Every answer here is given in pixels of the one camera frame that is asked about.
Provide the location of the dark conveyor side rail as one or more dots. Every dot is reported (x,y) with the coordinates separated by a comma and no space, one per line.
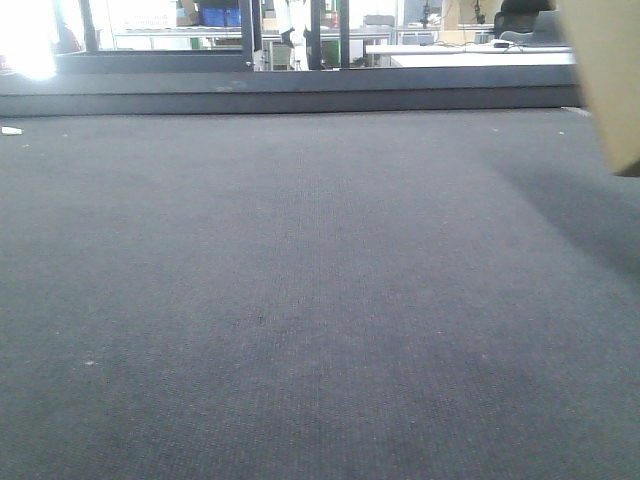
(171,84)

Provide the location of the tan cardboard box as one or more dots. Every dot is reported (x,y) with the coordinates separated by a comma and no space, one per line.
(604,36)

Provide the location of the white desk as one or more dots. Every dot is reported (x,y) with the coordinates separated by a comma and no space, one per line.
(440,56)

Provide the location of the black frame post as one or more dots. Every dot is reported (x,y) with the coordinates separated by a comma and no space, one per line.
(247,34)

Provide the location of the white paper scrap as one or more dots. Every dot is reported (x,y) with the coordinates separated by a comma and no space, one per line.
(11,131)

